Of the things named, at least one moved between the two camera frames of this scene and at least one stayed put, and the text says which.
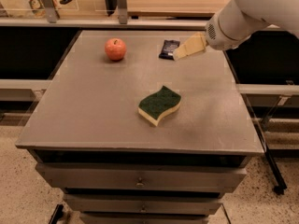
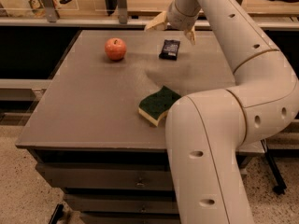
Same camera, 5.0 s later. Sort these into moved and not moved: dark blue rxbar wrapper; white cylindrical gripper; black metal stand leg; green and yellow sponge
Moved: white cylindrical gripper
Not moved: green and yellow sponge; dark blue rxbar wrapper; black metal stand leg
